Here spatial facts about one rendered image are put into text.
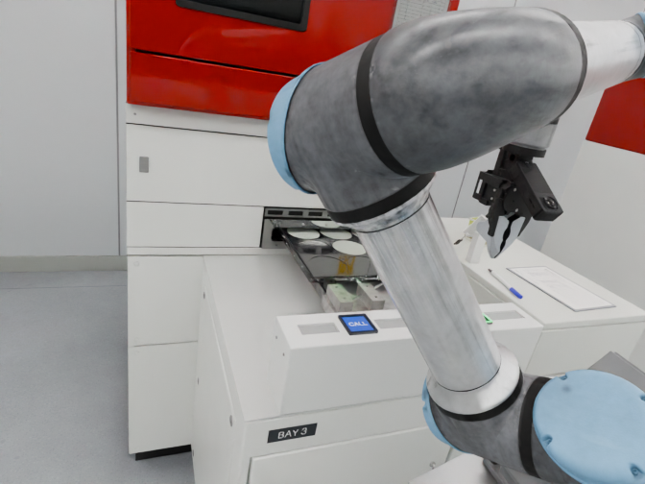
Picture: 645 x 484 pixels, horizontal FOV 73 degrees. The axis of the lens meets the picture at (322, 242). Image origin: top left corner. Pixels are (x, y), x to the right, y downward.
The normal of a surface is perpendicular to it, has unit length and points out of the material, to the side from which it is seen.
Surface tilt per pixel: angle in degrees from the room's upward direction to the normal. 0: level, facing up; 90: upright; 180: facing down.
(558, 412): 42
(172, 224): 90
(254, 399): 0
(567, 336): 90
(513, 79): 79
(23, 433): 0
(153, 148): 90
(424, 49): 60
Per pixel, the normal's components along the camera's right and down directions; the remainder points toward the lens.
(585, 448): -0.47, -0.65
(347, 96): -0.74, 0.04
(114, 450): 0.16, -0.91
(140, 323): 0.34, 0.41
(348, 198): -0.44, 0.59
